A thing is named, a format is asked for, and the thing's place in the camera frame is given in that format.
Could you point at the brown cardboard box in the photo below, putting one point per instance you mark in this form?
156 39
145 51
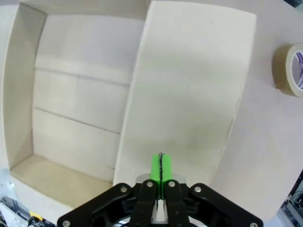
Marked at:
78 94

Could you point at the aluminium profile equipment table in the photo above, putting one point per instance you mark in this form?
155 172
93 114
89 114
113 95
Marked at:
7 212

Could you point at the brown packing tape roll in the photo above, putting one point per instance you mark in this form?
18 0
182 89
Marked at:
282 71

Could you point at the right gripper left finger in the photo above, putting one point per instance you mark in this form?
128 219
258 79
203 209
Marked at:
106 201

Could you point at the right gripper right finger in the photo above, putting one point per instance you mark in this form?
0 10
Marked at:
213 203

